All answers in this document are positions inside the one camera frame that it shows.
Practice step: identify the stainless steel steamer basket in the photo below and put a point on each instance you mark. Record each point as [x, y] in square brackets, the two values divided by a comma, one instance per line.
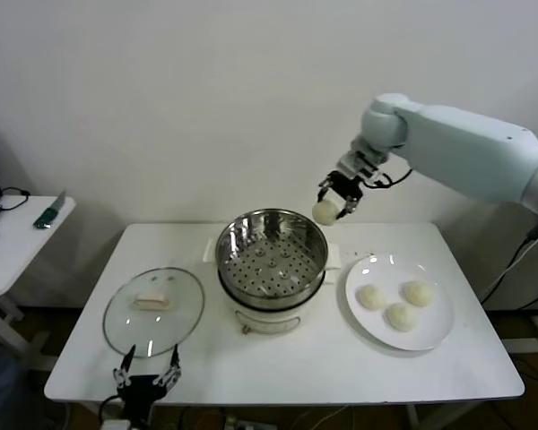
[251, 233]

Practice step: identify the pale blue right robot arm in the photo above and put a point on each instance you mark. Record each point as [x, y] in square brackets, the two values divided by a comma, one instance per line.
[453, 148]

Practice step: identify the person leg blue jeans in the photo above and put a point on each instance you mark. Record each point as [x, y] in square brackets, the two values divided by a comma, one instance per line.
[0, 389]

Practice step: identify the white steamed baozi bun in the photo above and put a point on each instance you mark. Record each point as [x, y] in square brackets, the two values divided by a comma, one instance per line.
[370, 297]
[417, 293]
[400, 316]
[325, 213]

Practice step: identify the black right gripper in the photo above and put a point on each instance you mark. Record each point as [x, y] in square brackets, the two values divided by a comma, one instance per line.
[347, 186]

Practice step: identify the white electric cooker base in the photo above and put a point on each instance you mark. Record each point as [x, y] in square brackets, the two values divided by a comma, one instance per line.
[269, 320]

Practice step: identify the white side table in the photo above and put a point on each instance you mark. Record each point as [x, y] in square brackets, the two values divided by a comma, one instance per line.
[22, 242]

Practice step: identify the white round plate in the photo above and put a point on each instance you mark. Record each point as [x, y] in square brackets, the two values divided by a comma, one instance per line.
[363, 327]

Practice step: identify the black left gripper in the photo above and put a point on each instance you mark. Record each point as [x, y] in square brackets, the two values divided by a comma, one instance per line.
[141, 389]

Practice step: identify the white furniture foot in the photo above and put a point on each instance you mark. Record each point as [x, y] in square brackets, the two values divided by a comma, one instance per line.
[529, 346]

